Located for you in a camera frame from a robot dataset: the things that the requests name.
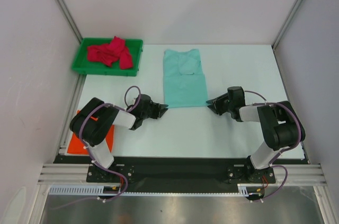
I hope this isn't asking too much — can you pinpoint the teal t shirt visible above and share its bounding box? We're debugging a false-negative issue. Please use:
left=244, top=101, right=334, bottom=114
left=163, top=49, right=208, bottom=108

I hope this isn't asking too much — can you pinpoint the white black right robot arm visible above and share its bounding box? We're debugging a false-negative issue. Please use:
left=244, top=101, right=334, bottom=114
left=206, top=86, right=306, bottom=182

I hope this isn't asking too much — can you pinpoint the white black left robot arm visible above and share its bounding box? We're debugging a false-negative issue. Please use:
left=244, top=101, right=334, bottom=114
left=69, top=94, right=168, bottom=182

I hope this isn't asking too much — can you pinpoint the red crumpled t shirt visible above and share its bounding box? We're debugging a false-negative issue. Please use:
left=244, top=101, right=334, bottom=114
left=87, top=37, right=133, bottom=70

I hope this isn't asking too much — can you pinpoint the green plastic tray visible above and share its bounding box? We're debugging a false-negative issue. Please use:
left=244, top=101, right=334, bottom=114
left=72, top=38, right=143, bottom=76

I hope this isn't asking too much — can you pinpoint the orange folded t shirt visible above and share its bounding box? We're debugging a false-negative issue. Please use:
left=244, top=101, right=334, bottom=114
left=66, top=125, right=115, bottom=156

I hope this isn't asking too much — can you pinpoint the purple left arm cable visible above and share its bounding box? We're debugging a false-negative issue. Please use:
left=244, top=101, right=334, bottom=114
left=50, top=85, right=142, bottom=210

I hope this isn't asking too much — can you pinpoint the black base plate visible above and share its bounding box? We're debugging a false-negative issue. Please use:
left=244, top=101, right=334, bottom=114
left=54, top=155, right=307, bottom=193

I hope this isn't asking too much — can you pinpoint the right side aluminium rail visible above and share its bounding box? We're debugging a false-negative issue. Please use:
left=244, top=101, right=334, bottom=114
left=272, top=46, right=309, bottom=161

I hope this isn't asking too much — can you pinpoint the left side aluminium rail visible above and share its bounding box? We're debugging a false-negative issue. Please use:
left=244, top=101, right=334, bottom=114
left=56, top=75, right=86, bottom=155

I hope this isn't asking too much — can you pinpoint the white slotted cable duct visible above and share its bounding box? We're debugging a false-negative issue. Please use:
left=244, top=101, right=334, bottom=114
left=49, top=185, right=249, bottom=197

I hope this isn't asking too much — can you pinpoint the aluminium frame rail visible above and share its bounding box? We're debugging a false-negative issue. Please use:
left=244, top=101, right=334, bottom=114
left=38, top=164, right=327, bottom=186

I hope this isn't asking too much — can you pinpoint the right vertical aluminium post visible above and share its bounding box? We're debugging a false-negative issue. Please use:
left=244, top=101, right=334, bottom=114
left=271, top=0, right=305, bottom=51

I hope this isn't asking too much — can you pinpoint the vertical aluminium post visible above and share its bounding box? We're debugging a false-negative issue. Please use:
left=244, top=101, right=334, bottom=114
left=55, top=0, right=83, bottom=43
left=271, top=0, right=305, bottom=51

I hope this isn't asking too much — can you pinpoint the left vertical aluminium post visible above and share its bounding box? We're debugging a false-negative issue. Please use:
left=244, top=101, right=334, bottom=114
left=55, top=0, right=83, bottom=43

